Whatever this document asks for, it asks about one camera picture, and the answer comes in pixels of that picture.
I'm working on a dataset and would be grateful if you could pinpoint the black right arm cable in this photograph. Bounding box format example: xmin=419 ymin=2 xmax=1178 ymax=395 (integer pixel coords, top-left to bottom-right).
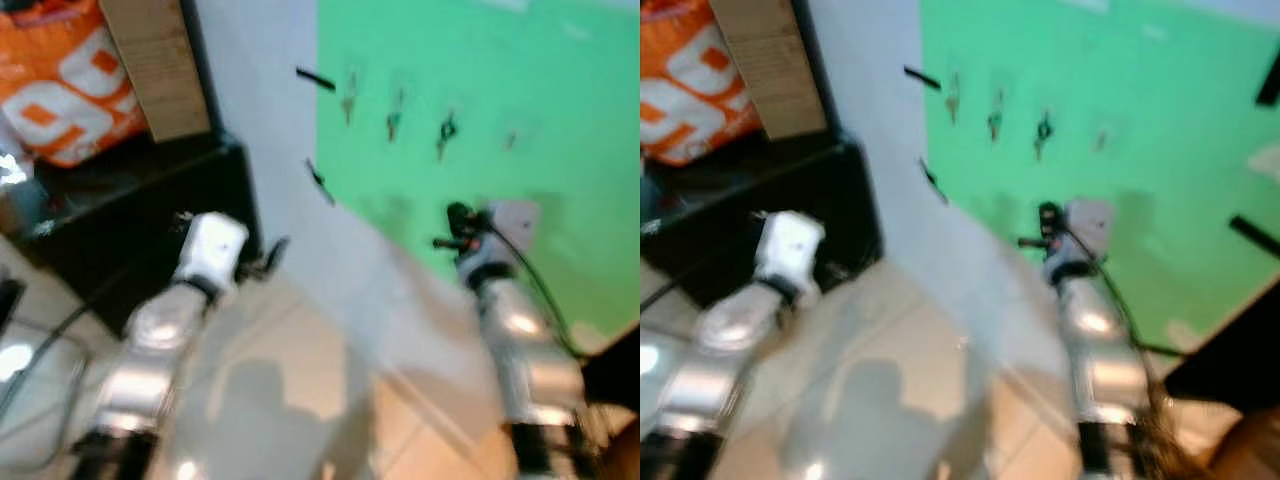
xmin=486 ymin=222 xmax=589 ymax=359
xmin=1062 ymin=222 xmax=1186 ymax=357

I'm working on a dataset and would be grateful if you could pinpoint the orange bag with white print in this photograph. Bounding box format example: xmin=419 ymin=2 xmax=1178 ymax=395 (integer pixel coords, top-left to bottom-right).
xmin=0 ymin=0 xmax=153 ymax=168
xmin=640 ymin=0 xmax=768 ymax=168

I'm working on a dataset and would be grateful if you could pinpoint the dark table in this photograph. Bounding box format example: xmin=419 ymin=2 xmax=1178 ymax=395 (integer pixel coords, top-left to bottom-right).
xmin=1163 ymin=283 xmax=1280 ymax=413
xmin=578 ymin=322 xmax=641 ymax=413

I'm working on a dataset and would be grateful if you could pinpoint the shiny silver object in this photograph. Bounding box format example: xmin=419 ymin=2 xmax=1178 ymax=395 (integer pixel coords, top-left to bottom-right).
xmin=0 ymin=128 xmax=49 ymax=239

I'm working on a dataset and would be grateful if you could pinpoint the green wall board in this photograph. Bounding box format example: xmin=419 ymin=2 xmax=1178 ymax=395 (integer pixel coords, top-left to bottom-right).
xmin=315 ymin=0 xmax=641 ymax=353
xmin=918 ymin=0 xmax=1280 ymax=353

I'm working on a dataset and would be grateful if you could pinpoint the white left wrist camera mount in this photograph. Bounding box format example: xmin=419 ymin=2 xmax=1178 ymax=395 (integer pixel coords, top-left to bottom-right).
xmin=754 ymin=209 xmax=827 ymax=297
xmin=174 ymin=211 xmax=250 ymax=297

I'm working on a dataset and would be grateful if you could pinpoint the brown cardboard box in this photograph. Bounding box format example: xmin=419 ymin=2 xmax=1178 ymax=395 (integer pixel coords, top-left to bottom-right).
xmin=98 ymin=0 xmax=213 ymax=144
xmin=707 ymin=0 xmax=833 ymax=142

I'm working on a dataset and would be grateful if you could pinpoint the black cabinet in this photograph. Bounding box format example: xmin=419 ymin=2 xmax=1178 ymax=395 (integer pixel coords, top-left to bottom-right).
xmin=640 ymin=132 xmax=887 ymax=313
xmin=0 ymin=128 xmax=263 ymax=339

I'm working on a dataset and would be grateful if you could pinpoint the grey floor cable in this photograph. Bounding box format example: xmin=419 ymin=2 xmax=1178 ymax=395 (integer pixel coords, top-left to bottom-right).
xmin=0 ymin=298 xmax=93 ymax=473

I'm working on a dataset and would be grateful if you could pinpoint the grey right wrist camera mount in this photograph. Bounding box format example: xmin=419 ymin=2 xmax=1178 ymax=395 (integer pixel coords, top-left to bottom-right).
xmin=484 ymin=199 xmax=542 ymax=263
xmin=1063 ymin=197 xmax=1117 ymax=257

